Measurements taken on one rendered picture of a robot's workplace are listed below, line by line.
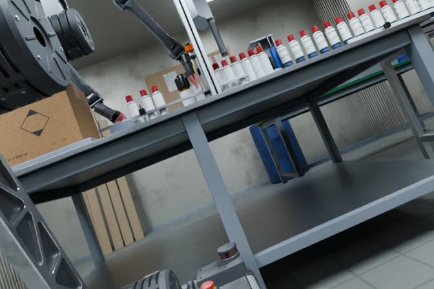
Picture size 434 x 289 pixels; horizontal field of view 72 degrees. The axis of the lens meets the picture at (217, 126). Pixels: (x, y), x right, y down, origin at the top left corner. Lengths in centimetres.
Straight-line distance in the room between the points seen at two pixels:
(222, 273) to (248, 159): 372
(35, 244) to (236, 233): 70
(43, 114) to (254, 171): 375
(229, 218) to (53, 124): 75
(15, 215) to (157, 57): 443
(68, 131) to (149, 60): 378
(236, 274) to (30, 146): 86
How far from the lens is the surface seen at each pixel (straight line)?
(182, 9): 159
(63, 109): 127
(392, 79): 210
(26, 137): 131
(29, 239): 66
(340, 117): 519
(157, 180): 463
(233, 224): 114
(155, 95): 158
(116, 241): 432
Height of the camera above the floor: 61
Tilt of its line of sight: 6 degrees up
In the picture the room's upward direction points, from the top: 22 degrees counter-clockwise
